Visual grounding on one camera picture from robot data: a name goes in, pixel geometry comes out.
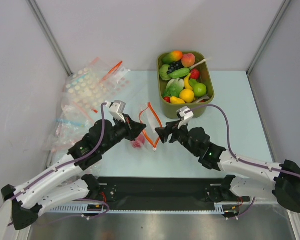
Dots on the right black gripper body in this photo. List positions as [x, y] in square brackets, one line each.
[172, 132]

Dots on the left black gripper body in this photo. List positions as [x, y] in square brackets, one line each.
[120, 130]

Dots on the red toy apple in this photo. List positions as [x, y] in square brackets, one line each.
[139, 142]

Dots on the clear orange-zipper bag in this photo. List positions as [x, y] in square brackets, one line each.
[146, 114]

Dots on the toy peach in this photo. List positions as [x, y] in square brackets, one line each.
[188, 60]

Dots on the red-green toy mango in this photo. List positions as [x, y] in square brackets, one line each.
[173, 56]

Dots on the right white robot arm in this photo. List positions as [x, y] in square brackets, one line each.
[245, 177]

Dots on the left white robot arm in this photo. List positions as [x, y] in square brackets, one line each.
[42, 193]

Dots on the pile of spare zip bags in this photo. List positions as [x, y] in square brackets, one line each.
[82, 95]

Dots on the small red toy tomato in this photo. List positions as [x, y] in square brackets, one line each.
[167, 99]

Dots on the yellow toy pear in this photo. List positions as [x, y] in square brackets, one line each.
[175, 100]

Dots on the green toy cabbage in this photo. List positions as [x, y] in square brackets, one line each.
[174, 88]

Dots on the yellow toy banana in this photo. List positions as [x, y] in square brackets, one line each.
[187, 82]

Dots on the green toy bell pepper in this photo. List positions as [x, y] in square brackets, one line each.
[164, 72]

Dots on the green toy cucumber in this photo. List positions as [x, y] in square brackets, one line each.
[183, 72]

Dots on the red toy strawberry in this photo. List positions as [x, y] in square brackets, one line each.
[194, 74]

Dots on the dark toy grapes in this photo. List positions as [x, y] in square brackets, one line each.
[174, 66]

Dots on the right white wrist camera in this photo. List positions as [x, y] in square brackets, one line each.
[185, 114]

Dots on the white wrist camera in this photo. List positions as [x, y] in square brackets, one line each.
[185, 114]
[116, 109]

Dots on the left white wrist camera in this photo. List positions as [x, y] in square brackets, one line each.
[116, 109]

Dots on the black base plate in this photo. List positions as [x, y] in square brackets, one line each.
[122, 189]

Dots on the aluminium frame rail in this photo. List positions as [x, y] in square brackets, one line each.
[280, 196]

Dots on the white cable duct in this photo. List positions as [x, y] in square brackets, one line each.
[163, 207]

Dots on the left aluminium corner post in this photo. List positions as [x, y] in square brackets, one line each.
[43, 24]

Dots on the aluminium corner post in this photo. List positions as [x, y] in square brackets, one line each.
[269, 34]
[43, 24]

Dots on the right aluminium corner post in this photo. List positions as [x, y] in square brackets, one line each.
[269, 34]

